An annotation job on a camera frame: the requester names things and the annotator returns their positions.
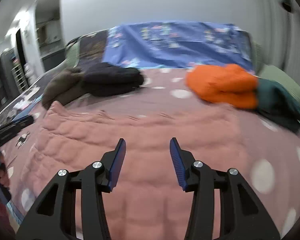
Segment person's left hand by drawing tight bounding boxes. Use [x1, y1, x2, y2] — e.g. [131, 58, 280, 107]
[0, 166, 10, 188]

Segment dark kitchen counter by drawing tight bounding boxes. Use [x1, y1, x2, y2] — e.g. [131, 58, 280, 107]
[41, 51, 67, 74]

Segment pink polka dot bed sheet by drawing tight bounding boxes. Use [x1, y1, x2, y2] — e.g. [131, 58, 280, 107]
[0, 67, 300, 240]

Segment blue tree-print sheet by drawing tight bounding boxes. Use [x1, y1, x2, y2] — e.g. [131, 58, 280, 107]
[102, 21, 255, 71]

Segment green pillow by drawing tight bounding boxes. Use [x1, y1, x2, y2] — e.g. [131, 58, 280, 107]
[259, 64, 300, 103]

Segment dark teal garment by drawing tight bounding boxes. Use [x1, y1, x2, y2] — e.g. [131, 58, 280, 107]
[254, 78, 300, 135]

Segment green ribbed cushion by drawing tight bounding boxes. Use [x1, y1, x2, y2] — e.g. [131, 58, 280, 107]
[66, 41, 81, 67]

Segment orange padded jacket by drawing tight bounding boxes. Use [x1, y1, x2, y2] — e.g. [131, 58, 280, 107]
[185, 64, 260, 110]

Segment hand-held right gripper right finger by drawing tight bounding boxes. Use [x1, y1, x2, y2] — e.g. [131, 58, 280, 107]
[169, 137, 282, 240]

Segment white shelf rack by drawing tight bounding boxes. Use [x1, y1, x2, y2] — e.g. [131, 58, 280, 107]
[11, 64, 30, 93]

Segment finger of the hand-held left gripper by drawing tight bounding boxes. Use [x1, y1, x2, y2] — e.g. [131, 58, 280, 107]
[0, 115, 34, 143]

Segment white curtain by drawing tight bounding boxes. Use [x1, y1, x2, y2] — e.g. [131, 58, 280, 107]
[250, 0, 300, 85]

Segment brown fleece garment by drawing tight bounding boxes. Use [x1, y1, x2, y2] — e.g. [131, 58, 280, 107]
[41, 67, 90, 110]

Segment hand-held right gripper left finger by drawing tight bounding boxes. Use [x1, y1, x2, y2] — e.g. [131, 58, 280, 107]
[15, 138, 127, 240]

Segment pink quilted jacket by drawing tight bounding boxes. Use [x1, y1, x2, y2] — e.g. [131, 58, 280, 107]
[1, 101, 255, 240]

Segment black padded jacket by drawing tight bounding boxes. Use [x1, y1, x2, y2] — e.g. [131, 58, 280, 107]
[80, 62, 145, 97]

